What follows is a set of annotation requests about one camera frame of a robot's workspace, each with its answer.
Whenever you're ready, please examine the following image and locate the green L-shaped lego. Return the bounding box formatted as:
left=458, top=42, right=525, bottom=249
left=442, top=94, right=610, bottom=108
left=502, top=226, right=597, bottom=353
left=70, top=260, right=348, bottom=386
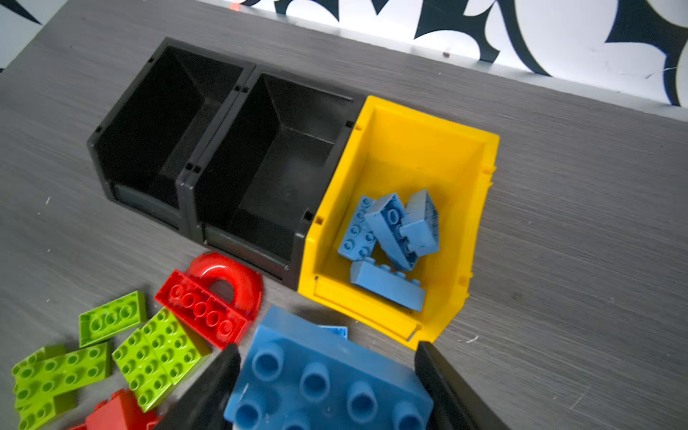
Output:
left=12, top=342, right=111, bottom=429

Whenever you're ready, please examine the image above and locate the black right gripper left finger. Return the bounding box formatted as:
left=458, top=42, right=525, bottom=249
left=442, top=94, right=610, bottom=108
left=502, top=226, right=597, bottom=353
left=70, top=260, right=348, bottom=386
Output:
left=153, top=344, right=241, bottom=430

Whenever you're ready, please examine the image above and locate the black left storage bin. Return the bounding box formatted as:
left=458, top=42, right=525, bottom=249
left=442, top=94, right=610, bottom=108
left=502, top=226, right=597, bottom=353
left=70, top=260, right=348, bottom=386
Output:
left=88, top=37, right=256, bottom=237

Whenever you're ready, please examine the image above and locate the blue lego brick front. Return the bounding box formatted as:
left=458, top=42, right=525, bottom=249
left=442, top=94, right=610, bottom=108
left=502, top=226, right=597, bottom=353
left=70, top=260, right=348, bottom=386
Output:
left=349, top=257, right=426, bottom=312

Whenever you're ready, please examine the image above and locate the blue lego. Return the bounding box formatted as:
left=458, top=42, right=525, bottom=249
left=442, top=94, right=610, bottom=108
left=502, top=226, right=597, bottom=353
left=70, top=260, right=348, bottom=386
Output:
left=365, top=193, right=419, bottom=272
left=338, top=195, right=377, bottom=262

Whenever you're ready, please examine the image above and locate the red lego pair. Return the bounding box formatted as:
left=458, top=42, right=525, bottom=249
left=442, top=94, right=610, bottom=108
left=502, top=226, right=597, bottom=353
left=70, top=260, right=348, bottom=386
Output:
left=71, top=390, right=162, bottom=430

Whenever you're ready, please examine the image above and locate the blue lego brick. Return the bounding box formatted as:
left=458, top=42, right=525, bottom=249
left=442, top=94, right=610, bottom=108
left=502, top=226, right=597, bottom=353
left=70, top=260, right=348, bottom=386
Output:
left=400, top=189, right=440, bottom=257
left=224, top=306, right=434, bottom=429
left=321, top=325, right=349, bottom=340
left=349, top=257, right=426, bottom=312

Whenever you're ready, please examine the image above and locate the green small lego brick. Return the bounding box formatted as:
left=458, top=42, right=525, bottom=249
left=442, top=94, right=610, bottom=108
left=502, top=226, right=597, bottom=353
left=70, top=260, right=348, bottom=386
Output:
left=79, top=291, right=147, bottom=349

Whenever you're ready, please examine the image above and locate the black storage bin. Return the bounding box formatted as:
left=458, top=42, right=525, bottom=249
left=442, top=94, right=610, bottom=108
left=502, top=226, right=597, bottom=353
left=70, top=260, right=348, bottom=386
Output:
left=181, top=66, right=366, bottom=288
left=88, top=37, right=256, bottom=237

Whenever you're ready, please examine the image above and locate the yellow storage bin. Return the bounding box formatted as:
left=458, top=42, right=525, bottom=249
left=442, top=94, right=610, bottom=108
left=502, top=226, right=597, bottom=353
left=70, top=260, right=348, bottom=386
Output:
left=297, top=96, right=499, bottom=349

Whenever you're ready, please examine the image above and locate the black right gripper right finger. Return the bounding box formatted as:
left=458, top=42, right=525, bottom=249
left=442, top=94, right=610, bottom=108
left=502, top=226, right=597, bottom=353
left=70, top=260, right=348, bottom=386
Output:
left=414, top=341, right=510, bottom=430

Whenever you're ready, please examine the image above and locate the black middle storage bin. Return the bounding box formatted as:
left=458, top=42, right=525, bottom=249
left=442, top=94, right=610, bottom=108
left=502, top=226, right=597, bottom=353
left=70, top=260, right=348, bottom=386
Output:
left=181, top=66, right=366, bottom=288

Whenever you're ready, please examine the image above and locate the green square lego plate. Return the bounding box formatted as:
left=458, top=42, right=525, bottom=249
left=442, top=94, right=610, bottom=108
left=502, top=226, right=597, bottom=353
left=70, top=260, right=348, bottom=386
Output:
left=112, top=307, right=211, bottom=412

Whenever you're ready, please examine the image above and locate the red slope lego brick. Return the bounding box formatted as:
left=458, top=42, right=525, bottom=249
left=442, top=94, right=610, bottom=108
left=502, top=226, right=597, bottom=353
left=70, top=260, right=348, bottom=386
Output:
left=154, top=271, right=250, bottom=350

